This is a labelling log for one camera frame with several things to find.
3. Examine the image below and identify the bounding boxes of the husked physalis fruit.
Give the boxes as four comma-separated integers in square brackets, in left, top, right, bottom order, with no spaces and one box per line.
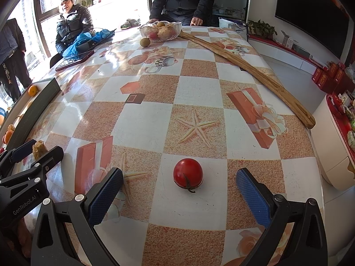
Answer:
[32,141,48,160]
[8,124,15,131]

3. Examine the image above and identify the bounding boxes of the large front orange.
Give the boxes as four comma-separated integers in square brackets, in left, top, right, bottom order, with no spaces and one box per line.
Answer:
[28,85,39,97]

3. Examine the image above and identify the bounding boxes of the dark green shallow box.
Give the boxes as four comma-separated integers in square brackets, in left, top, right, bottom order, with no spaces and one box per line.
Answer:
[1,78,61,150]

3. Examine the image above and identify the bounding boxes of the person in dark suit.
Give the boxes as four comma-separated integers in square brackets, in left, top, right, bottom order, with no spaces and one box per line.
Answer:
[0,18,32,103]

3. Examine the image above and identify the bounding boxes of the phone in red case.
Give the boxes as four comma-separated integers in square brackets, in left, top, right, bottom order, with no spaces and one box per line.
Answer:
[55,50,95,71]

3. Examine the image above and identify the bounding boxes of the blue plastic bag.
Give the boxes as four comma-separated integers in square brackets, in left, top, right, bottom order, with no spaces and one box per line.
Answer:
[61,29,115,58]

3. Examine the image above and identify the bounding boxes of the long wooden stick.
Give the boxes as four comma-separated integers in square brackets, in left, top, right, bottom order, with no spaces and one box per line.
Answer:
[179,31,316,129]

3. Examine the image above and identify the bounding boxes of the seated person puffy jacket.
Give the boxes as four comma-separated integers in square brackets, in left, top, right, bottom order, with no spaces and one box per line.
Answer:
[50,0,95,67]

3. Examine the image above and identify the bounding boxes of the kiwi beside bowl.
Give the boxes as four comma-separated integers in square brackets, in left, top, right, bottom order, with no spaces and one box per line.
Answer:
[140,37,151,47]

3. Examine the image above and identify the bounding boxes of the red gift boxes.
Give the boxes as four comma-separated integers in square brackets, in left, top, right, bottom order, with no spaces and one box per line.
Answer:
[312,62,345,94]

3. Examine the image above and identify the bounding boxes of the glass fruit bowl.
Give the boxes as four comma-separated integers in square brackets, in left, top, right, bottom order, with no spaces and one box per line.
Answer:
[139,21,182,43]

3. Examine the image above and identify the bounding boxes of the potted green plant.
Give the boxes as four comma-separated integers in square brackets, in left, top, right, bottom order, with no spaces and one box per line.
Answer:
[248,20,278,40]

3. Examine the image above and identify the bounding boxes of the standing person black coat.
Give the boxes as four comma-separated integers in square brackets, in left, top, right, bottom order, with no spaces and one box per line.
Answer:
[149,0,214,26]

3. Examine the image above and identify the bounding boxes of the black pouch with cable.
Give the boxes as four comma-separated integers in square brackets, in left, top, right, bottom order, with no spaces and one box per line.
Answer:
[76,40,97,53]

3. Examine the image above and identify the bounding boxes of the black wall television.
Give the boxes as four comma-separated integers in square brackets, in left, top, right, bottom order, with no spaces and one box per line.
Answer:
[275,0,349,58]

